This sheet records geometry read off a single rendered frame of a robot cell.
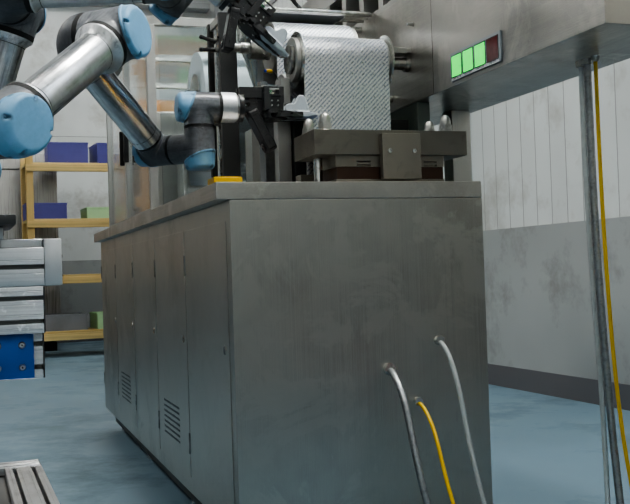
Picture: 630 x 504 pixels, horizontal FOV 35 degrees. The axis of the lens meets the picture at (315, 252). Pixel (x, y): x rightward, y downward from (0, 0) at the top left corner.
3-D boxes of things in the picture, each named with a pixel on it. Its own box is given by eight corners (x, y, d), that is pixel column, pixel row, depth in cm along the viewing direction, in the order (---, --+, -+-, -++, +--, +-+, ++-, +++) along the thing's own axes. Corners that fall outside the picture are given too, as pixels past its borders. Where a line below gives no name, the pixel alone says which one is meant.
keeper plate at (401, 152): (380, 179, 241) (378, 133, 241) (418, 179, 244) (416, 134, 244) (384, 178, 238) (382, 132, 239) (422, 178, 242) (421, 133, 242)
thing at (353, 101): (306, 144, 256) (303, 72, 257) (390, 145, 264) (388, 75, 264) (306, 144, 256) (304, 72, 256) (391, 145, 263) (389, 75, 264)
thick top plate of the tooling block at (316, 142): (294, 161, 251) (293, 137, 251) (439, 162, 263) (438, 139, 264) (314, 154, 236) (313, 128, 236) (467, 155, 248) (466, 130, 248)
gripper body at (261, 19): (278, 11, 255) (242, -22, 252) (258, 36, 253) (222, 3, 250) (270, 18, 262) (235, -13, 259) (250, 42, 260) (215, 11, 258)
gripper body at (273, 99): (286, 86, 251) (240, 84, 247) (287, 120, 251) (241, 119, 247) (278, 91, 258) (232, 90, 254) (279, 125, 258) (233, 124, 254)
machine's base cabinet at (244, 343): (104, 429, 460) (99, 242, 461) (240, 418, 480) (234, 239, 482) (238, 588, 221) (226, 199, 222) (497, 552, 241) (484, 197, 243)
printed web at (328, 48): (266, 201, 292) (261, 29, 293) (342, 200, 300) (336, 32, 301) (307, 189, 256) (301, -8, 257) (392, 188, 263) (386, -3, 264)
